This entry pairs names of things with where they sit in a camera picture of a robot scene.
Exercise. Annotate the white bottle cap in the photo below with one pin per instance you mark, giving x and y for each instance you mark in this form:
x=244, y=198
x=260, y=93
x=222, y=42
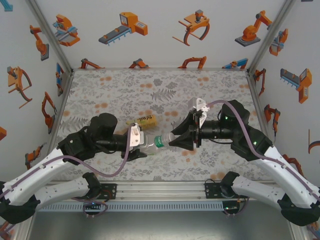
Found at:
x=171, y=137

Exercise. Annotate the clear bottle green white label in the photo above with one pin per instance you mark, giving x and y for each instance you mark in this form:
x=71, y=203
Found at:
x=157, y=142

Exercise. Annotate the yellow label tea bottle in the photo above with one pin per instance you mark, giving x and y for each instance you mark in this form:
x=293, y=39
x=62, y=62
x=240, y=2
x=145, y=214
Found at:
x=148, y=120

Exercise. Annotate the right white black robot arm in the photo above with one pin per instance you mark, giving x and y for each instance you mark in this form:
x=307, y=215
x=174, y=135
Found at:
x=285, y=175

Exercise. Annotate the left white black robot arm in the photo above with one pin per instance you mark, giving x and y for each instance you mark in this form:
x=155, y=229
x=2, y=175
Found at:
x=32, y=182

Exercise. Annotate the grey floral tablecloth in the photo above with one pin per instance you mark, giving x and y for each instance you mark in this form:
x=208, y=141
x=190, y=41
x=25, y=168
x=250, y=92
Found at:
x=125, y=82

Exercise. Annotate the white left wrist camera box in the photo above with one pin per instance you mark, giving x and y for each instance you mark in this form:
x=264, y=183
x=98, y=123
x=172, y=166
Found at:
x=137, y=136

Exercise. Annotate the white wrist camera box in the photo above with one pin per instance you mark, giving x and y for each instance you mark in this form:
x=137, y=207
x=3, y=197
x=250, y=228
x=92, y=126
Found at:
x=137, y=136
x=197, y=105

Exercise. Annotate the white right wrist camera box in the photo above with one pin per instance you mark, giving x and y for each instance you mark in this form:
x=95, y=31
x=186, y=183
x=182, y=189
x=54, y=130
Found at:
x=197, y=105

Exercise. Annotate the aluminium table side rail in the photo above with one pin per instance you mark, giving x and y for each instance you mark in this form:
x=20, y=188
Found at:
x=60, y=105
x=257, y=100

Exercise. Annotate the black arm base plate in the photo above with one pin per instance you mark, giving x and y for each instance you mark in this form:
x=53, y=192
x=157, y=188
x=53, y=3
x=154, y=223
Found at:
x=111, y=191
x=211, y=191

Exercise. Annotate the aluminium frame rail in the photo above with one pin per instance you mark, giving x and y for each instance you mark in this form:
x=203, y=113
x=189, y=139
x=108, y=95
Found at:
x=160, y=190

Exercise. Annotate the grey corner bracket plate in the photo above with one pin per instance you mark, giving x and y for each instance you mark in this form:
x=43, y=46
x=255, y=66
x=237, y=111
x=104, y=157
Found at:
x=64, y=85

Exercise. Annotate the aluminium frame post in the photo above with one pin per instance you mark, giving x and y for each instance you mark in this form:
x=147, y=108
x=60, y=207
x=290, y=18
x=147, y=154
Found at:
x=272, y=30
x=51, y=37

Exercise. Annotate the aluminium frame leg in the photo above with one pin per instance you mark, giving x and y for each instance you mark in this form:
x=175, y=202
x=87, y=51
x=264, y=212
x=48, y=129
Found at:
x=298, y=233
x=23, y=231

